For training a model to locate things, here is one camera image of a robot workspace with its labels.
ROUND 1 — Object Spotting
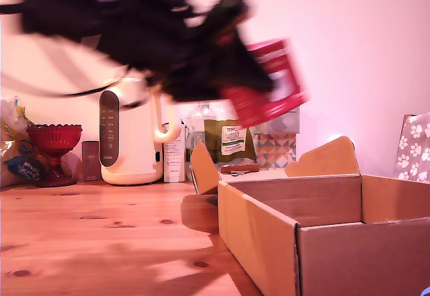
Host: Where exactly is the clear plastic bottle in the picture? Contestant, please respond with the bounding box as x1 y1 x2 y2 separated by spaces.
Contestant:
185 102 216 162

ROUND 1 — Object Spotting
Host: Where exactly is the white electric kettle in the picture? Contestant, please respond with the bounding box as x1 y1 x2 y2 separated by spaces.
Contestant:
98 77 183 187

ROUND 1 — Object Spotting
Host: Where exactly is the red glass goblet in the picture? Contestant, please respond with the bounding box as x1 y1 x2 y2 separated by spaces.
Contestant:
26 124 83 188

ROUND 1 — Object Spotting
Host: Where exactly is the white printed carton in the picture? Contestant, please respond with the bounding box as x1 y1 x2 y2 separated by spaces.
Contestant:
162 124 187 184

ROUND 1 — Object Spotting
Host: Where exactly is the box with geometric pattern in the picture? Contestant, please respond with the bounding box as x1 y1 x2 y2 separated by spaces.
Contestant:
251 106 300 171

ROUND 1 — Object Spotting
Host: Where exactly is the red coffee filter carton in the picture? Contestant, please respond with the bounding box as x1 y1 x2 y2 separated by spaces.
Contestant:
219 38 311 130

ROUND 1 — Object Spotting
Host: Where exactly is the grey paw print bag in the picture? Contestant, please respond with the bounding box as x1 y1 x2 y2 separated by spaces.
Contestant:
394 112 430 185

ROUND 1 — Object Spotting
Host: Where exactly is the brown flat packet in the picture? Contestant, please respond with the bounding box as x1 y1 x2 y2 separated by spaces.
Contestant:
220 162 261 177

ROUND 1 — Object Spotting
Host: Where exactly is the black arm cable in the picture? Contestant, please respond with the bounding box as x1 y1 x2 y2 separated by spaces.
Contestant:
42 73 153 109

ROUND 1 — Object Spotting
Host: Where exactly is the green Tesco food bag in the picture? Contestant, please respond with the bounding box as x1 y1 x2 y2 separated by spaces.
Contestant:
204 118 258 166

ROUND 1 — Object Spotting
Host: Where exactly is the open cardboard box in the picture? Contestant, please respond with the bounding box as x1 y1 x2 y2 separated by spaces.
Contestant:
189 135 430 296

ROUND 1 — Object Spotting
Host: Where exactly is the small dark grey box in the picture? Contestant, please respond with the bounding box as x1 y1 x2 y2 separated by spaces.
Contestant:
81 140 102 183

